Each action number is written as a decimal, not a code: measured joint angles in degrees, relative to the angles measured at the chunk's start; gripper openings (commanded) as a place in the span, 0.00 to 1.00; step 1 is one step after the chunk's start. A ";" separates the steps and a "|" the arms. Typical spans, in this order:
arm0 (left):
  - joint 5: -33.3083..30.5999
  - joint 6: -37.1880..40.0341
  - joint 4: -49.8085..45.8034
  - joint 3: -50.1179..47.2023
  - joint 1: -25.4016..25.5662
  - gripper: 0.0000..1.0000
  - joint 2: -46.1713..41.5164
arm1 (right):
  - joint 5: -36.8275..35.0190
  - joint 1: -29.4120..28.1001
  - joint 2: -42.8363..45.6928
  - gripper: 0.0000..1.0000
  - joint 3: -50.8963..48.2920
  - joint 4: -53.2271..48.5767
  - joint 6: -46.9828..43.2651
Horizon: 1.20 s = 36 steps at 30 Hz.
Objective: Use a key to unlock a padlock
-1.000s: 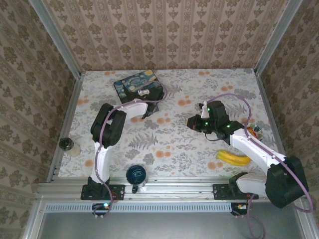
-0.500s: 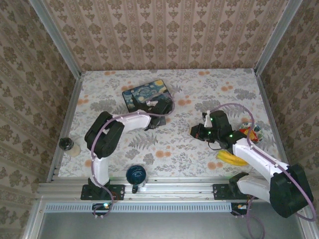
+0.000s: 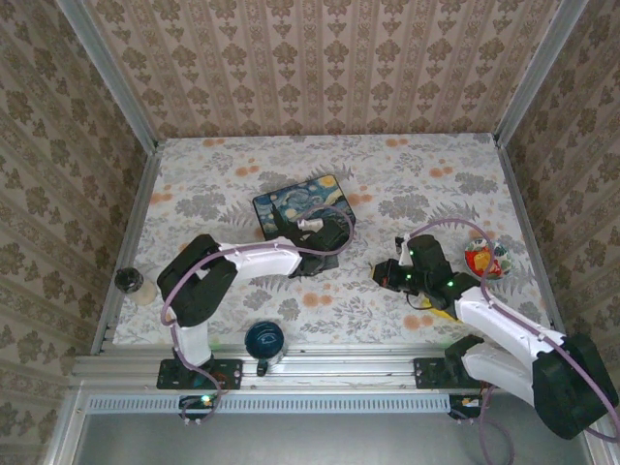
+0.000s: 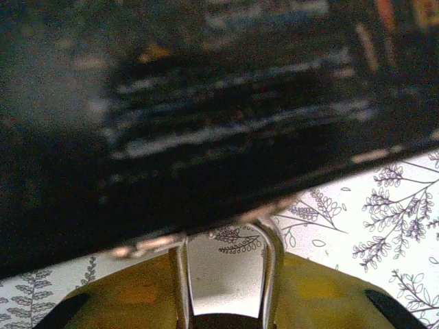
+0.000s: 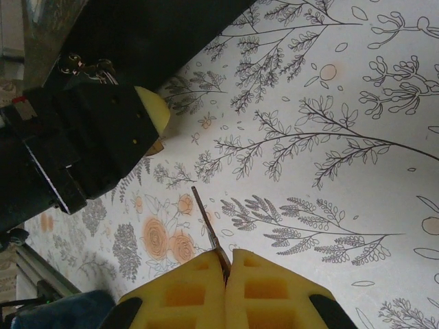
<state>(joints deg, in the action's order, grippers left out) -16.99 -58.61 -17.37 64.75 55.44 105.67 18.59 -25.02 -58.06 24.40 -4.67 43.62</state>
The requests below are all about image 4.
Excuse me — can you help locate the floral tablecloth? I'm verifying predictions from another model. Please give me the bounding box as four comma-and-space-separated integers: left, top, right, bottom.
0, 149, 439, 329

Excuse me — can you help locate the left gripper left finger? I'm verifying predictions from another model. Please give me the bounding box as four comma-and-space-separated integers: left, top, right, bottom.
32, 239, 193, 329

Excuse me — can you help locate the starry night painted box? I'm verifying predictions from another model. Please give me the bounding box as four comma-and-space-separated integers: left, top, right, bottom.
0, 0, 439, 280

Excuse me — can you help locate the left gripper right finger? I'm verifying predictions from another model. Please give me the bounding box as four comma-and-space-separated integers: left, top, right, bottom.
252, 219, 428, 329

